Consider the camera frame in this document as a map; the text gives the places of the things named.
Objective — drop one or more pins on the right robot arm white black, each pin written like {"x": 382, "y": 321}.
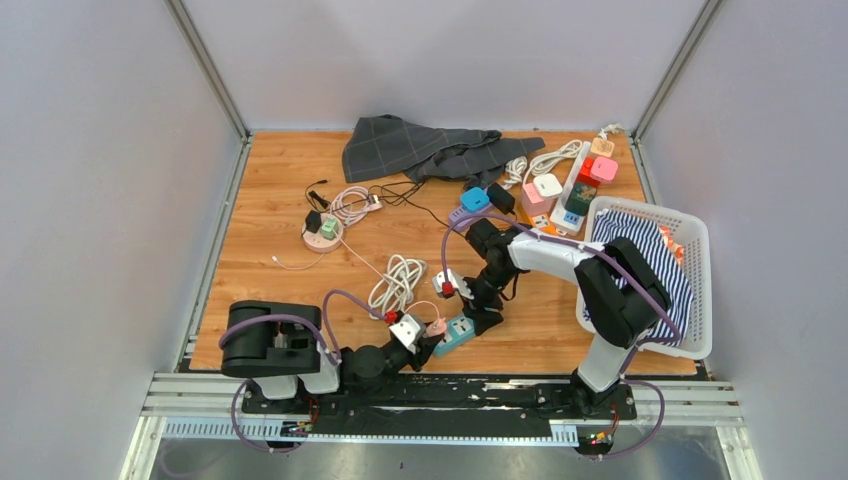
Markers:
{"x": 623, "y": 294}

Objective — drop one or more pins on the black plug on round socket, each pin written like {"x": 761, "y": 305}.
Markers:
{"x": 313, "y": 221}

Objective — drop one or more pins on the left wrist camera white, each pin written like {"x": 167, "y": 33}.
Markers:
{"x": 408, "y": 330}

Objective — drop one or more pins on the dark grey checked cloth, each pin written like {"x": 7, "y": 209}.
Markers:
{"x": 385, "y": 145}

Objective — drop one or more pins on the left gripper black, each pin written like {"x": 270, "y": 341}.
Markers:
{"x": 423, "y": 348}

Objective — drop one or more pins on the dark green plug adapter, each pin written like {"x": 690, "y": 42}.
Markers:
{"x": 579, "y": 199}

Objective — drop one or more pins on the round pink power socket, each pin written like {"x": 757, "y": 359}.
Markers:
{"x": 316, "y": 243}

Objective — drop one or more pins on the purple USB power strip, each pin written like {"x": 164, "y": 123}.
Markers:
{"x": 461, "y": 219}

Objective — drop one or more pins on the red plug adapter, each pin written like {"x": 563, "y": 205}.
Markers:
{"x": 584, "y": 176}

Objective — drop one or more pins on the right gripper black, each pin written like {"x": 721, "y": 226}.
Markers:
{"x": 482, "y": 320}

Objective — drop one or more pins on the teal power strip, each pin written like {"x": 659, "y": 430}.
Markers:
{"x": 460, "y": 330}

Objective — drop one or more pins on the white plastic basket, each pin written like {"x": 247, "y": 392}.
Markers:
{"x": 691, "y": 234}

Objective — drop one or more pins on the blue square plug adapter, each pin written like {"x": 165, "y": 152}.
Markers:
{"x": 474, "y": 199}

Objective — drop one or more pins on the white square plug adapter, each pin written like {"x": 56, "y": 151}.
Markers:
{"x": 547, "y": 186}

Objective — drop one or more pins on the black mounting base rail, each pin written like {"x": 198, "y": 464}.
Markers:
{"x": 447, "y": 405}

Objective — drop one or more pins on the pink USB charger plug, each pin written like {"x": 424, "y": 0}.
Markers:
{"x": 438, "y": 327}

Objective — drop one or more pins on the blue white striped cloth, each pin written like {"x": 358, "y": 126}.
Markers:
{"x": 662, "y": 253}

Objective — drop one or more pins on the orange power strip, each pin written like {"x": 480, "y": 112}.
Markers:
{"x": 540, "y": 222}

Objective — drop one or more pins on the pink square plug adapter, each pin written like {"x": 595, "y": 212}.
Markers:
{"x": 603, "y": 169}

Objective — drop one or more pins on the pink cube socket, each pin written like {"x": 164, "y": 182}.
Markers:
{"x": 532, "y": 202}

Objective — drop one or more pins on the long white power strip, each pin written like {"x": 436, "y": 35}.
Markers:
{"x": 567, "y": 222}

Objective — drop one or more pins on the black power adapter brick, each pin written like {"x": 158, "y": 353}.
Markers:
{"x": 501, "y": 199}

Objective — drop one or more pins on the beige tag adapter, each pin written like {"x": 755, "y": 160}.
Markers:
{"x": 601, "y": 147}

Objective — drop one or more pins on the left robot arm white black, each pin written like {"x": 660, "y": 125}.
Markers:
{"x": 285, "y": 349}

